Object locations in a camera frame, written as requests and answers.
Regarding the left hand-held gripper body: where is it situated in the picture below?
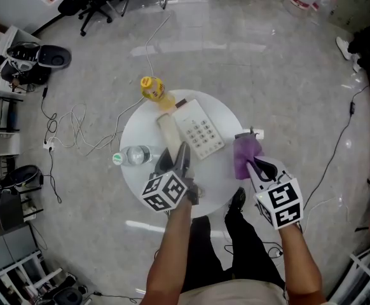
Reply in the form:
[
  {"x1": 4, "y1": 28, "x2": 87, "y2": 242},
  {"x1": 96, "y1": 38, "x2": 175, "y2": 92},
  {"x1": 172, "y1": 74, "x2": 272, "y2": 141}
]
[{"x1": 139, "y1": 169, "x2": 202, "y2": 214}]

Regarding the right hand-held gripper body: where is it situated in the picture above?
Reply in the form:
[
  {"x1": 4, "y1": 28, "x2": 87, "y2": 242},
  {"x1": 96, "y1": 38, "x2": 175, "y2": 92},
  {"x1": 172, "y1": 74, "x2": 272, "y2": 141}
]
[{"x1": 254, "y1": 169, "x2": 305, "y2": 231}]

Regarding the purple cloth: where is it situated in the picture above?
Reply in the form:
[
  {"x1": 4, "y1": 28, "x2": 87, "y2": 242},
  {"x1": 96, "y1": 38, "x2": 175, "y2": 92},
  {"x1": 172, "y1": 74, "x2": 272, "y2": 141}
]
[{"x1": 233, "y1": 126, "x2": 265, "y2": 181}]

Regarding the beige plastic bar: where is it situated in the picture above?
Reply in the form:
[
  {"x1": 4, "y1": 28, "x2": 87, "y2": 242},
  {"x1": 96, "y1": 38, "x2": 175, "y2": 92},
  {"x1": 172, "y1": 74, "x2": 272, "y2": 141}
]
[{"x1": 156, "y1": 112, "x2": 186, "y2": 158}]

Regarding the white desk telephone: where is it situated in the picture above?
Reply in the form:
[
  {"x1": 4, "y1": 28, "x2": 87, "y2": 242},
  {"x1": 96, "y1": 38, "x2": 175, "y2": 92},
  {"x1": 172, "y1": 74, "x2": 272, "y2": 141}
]
[{"x1": 172, "y1": 98, "x2": 226, "y2": 161}]

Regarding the person's right forearm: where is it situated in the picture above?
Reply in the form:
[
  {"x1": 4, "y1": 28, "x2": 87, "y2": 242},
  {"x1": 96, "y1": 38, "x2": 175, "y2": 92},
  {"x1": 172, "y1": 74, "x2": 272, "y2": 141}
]
[{"x1": 278, "y1": 222, "x2": 327, "y2": 305}]

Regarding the person's left forearm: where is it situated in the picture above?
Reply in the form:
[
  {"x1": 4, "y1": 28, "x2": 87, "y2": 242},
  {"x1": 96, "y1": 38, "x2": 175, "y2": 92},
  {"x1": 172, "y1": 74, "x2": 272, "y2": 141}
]
[{"x1": 145, "y1": 198, "x2": 194, "y2": 305}]

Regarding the person's black shoe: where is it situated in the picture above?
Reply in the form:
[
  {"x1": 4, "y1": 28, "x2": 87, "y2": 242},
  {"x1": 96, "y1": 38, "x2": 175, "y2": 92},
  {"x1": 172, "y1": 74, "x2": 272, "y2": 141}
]
[{"x1": 228, "y1": 187, "x2": 247, "y2": 214}]

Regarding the clear water bottle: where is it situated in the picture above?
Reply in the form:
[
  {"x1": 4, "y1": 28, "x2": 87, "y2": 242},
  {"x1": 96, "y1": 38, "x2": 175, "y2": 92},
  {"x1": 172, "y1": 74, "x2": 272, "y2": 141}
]
[{"x1": 111, "y1": 144, "x2": 153, "y2": 167}]

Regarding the person's right leg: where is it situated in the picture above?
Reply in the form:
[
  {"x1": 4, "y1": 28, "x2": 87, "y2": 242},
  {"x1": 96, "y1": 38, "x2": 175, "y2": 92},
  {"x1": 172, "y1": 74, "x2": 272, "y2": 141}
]
[{"x1": 224, "y1": 210, "x2": 286, "y2": 287}]

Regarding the person's leg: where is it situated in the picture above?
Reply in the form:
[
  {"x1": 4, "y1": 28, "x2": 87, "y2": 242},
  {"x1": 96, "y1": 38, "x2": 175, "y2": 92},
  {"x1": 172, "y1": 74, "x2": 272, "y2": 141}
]
[
  {"x1": 180, "y1": 216, "x2": 235, "y2": 294},
  {"x1": 224, "y1": 210, "x2": 286, "y2": 287}
]

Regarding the yellow drink bottle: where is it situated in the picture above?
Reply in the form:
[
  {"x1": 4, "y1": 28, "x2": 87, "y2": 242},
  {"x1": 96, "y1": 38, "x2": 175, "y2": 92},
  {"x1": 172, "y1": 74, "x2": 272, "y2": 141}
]
[{"x1": 140, "y1": 76, "x2": 176, "y2": 111}]

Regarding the person's left leg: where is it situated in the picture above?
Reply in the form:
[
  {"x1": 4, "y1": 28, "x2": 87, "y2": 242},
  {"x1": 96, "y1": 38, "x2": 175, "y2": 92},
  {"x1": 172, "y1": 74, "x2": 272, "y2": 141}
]
[{"x1": 180, "y1": 216, "x2": 235, "y2": 294}]

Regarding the person's light shirt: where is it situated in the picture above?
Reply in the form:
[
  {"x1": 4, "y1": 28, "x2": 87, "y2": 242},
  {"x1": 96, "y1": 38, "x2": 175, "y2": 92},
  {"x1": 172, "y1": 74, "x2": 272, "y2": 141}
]
[{"x1": 178, "y1": 278, "x2": 287, "y2": 305}]

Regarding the black round bin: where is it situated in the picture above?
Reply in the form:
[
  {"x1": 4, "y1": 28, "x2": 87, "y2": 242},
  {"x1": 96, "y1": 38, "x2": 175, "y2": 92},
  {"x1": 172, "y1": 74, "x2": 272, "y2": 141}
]
[{"x1": 5, "y1": 165, "x2": 45, "y2": 191}]

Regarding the grey round device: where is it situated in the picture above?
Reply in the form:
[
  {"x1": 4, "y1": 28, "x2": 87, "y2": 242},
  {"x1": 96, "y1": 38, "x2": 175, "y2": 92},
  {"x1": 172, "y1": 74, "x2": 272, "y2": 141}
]
[{"x1": 37, "y1": 44, "x2": 72, "y2": 70}]

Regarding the black rectangular case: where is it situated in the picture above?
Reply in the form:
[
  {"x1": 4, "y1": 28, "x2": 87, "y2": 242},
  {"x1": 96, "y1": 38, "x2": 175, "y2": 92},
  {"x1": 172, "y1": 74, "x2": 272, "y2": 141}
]
[{"x1": 0, "y1": 192, "x2": 25, "y2": 231}]

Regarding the white drawer unit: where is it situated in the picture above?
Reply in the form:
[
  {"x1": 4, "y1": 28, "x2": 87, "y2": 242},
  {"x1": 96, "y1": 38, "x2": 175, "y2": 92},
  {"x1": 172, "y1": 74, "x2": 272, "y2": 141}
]
[{"x1": 0, "y1": 130, "x2": 21, "y2": 158}]

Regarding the grey cabinet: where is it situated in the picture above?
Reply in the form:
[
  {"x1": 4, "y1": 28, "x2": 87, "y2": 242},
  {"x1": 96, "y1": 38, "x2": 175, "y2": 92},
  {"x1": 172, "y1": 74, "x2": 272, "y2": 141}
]
[{"x1": 0, "y1": 224, "x2": 40, "y2": 276}]

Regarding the black swivel office chair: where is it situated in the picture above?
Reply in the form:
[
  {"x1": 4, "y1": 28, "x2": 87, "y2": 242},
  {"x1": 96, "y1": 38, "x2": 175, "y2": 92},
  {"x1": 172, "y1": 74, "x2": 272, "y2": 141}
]
[{"x1": 57, "y1": 0, "x2": 113, "y2": 37}]

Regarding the white cubby shelf cabinet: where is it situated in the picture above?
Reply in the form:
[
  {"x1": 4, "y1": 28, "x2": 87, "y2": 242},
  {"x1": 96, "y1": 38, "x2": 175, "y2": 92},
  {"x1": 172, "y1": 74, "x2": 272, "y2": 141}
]
[{"x1": 0, "y1": 24, "x2": 43, "y2": 103}]

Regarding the thin white cable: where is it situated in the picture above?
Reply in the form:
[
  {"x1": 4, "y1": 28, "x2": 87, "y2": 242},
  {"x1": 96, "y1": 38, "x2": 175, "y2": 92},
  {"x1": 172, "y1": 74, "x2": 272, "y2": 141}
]
[{"x1": 302, "y1": 197, "x2": 351, "y2": 231}]

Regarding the black cable with adapter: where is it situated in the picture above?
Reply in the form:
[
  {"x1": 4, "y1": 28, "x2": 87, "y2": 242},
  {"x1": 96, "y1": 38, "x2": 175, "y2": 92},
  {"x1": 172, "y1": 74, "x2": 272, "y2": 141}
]
[
  {"x1": 41, "y1": 86, "x2": 63, "y2": 205},
  {"x1": 302, "y1": 86, "x2": 370, "y2": 210}
]

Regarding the white frame rack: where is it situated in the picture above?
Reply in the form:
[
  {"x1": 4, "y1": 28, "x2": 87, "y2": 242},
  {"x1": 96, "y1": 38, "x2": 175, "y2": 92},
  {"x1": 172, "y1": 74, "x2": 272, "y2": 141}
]
[
  {"x1": 0, "y1": 249, "x2": 65, "y2": 305},
  {"x1": 331, "y1": 245, "x2": 370, "y2": 305}
]

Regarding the long white cable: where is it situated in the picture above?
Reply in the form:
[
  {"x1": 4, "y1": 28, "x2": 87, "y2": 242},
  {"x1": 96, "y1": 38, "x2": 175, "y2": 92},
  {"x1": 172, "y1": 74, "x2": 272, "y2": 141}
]
[{"x1": 43, "y1": 11, "x2": 172, "y2": 157}]

